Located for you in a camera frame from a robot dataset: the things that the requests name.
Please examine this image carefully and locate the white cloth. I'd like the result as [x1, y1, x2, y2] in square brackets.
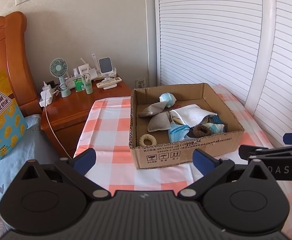
[170, 104, 218, 128]

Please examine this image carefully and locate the white cosmetic tube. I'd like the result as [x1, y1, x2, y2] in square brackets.
[78, 64, 89, 78]

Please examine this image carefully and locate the light blue bed sheet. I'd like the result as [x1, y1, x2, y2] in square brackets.
[0, 114, 87, 240]

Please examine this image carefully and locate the small green bottle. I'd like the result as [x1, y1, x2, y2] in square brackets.
[74, 77, 84, 92]

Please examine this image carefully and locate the white louvered closet door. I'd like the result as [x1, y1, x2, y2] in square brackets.
[244, 0, 292, 151]
[154, 0, 277, 106]

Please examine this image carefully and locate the white charger plug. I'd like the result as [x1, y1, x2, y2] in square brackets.
[41, 81, 54, 99]

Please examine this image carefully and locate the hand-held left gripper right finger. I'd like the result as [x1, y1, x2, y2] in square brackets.
[177, 149, 274, 201]

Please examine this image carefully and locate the brown cardboard box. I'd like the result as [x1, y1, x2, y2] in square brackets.
[129, 83, 245, 170]

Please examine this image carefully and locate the brown fluffy scrunchie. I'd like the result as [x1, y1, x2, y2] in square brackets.
[193, 124, 211, 138]

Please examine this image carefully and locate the wooden bed headboard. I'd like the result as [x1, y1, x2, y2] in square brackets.
[0, 11, 43, 117]

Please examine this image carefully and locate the wooden nightstand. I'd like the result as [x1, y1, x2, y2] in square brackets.
[40, 79, 132, 159]

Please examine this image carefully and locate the green cosmetic tube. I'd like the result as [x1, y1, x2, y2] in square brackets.
[82, 74, 94, 95]

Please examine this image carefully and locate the white charging cable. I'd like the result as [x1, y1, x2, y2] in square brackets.
[44, 106, 73, 159]

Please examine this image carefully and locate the white power strip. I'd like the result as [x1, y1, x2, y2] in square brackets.
[39, 94, 55, 107]

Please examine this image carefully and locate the yellow and blue snack bag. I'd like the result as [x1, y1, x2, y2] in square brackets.
[0, 70, 28, 160]

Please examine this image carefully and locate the blue face mask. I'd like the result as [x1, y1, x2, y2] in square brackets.
[168, 121, 190, 143]

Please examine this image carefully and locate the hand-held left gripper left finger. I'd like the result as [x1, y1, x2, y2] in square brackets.
[19, 148, 110, 201]

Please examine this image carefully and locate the blue and white plush toy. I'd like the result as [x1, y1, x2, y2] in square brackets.
[159, 93, 178, 106]

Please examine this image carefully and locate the small green desk fan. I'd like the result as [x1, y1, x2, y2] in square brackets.
[49, 58, 71, 98]

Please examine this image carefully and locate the blue brocade drawstring pouch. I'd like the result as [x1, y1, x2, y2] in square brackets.
[202, 115, 226, 134]

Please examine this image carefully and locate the cream fluffy scrunchie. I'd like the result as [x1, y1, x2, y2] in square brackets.
[139, 134, 155, 147]

